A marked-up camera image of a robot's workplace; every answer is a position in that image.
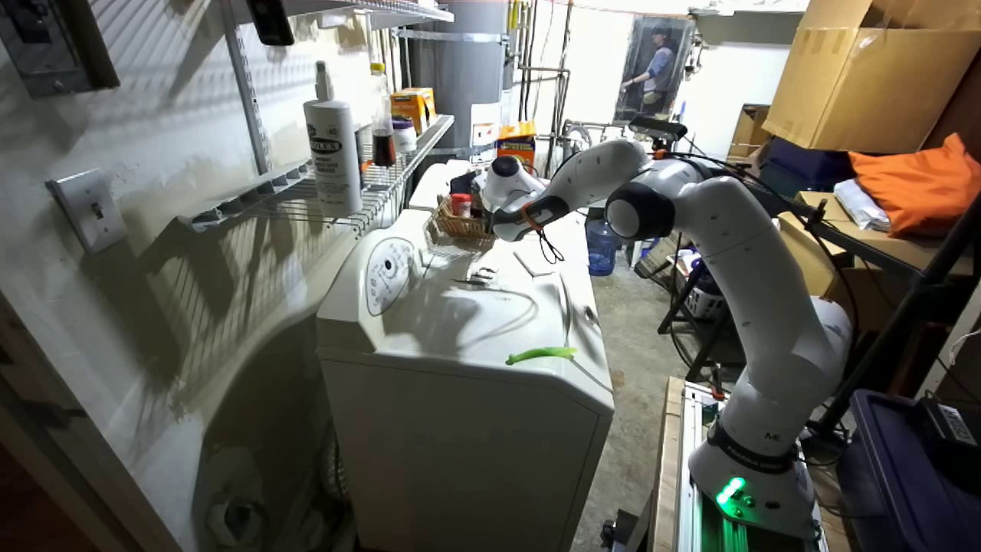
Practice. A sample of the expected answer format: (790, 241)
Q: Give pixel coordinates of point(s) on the white lotion bottle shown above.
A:
(333, 147)

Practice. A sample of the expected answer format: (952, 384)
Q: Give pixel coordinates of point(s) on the white washing machine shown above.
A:
(443, 444)
(436, 181)

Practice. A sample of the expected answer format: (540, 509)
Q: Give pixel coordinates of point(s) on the orange cloth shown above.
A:
(928, 190)

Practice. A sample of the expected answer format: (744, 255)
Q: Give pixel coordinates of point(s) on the dark blue storage bin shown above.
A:
(894, 491)

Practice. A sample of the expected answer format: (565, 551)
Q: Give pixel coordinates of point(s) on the blue water jug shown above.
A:
(601, 244)

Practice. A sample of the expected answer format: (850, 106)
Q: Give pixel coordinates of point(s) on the brown wicker basket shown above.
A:
(460, 222)

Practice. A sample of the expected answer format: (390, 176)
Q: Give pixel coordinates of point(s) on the yellow box on shelf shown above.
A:
(416, 106)

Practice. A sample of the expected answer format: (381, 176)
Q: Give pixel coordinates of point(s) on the orange detergent box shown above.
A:
(520, 140)

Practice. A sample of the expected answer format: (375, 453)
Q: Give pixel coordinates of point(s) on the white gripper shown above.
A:
(504, 187)

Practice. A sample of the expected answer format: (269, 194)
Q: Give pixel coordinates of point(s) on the green plastic strip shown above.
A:
(540, 353)

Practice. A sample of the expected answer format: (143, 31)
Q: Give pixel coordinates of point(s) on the right white washing machine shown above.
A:
(436, 181)

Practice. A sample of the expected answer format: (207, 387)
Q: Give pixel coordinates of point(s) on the grey electrical panel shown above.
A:
(55, 47)

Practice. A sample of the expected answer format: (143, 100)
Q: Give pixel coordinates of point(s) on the wire wall shelf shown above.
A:
(383, 165)

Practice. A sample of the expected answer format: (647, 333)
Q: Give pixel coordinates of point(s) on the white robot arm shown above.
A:
(796, 345)

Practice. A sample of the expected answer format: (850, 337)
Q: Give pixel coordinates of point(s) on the grey water heater tank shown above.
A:
(460, 63)

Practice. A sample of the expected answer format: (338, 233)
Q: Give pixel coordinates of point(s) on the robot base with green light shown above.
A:
(756, 489)

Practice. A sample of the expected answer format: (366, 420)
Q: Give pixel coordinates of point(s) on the white light switch plate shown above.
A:
(90, 210)

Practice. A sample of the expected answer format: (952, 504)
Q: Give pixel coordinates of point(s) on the large cardboard box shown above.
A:
(872, 74)

